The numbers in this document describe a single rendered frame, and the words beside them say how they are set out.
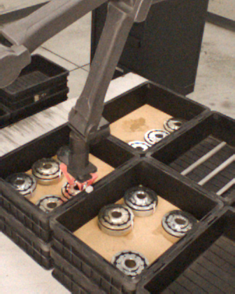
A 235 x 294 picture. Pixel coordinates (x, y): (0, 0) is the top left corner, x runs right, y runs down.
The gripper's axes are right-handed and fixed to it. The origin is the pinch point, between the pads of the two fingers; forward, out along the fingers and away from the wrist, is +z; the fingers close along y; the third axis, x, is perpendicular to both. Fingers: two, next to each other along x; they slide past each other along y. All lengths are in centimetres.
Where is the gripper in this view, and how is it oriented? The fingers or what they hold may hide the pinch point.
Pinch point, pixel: (77, 186)
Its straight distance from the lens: 152.4
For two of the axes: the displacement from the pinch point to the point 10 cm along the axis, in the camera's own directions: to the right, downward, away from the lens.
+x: -7.9, 3.1, -5.3
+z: -0.4, 8.4, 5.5
